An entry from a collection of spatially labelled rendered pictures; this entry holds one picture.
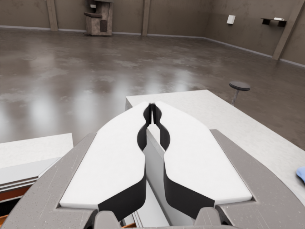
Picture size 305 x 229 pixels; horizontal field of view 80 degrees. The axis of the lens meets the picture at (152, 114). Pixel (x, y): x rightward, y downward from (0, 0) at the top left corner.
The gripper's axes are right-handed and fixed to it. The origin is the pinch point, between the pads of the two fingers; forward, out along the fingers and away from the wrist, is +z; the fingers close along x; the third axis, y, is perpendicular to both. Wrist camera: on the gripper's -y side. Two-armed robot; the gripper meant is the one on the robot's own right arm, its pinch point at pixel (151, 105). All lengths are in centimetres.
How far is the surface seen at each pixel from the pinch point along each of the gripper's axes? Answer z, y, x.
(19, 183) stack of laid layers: 40, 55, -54
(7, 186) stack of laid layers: 38, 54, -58
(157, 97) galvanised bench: 89, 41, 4
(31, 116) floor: 213, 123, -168
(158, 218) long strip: 27, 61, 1
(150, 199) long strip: 35, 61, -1
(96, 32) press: 932, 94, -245
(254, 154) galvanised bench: 43, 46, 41
